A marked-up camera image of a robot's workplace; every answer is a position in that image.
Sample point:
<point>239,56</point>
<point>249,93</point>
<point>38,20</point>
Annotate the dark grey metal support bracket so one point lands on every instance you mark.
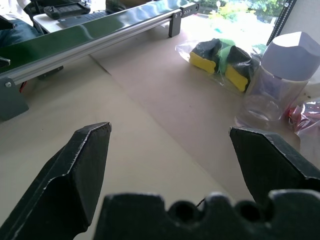
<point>11,98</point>

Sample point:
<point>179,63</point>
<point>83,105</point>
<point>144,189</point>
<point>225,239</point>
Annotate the yellow and black sponge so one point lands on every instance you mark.
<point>206,56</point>
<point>238,71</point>

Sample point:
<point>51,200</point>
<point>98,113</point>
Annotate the dark grey metal support leg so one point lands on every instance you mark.
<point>175,22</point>

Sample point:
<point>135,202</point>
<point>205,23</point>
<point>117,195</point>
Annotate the clear jar with grey lid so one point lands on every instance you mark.
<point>277,82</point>

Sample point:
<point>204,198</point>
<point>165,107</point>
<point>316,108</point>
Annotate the black window frame post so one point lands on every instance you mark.
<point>280,20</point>

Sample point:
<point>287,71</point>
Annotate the dark laptop keyboard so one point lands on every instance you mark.
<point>85,18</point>

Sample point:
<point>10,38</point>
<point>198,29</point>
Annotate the clear bag of sponges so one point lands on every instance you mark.
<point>220,65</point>

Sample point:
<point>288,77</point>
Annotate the white side table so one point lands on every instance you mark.
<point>47,21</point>

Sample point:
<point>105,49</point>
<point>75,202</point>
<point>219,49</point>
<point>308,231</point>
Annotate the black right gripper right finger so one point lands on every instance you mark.
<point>270,165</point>

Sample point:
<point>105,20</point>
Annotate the person in blue jeans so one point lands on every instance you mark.
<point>15,32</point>

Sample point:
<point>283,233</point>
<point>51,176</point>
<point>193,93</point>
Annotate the red plastic bag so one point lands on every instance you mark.
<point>306,120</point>

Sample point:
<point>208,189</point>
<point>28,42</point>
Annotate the green conveyor belt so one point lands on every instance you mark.
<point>82,40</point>

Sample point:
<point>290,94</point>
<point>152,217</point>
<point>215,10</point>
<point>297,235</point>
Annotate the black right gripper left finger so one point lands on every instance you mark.
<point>65,175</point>

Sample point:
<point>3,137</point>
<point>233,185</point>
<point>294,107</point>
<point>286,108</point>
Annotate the black handheld controller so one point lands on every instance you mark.
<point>66,8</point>

